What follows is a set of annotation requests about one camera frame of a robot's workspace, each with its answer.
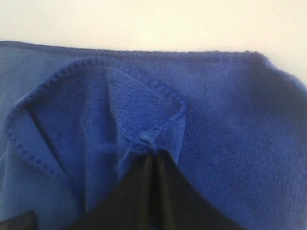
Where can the blue microfiber towel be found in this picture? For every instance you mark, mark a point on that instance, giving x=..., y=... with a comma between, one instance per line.
x=73, y=121

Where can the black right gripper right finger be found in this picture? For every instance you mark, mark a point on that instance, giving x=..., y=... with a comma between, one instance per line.
x=178, y=205

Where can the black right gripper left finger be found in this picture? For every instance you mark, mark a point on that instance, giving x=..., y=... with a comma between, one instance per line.
x=127, y=207

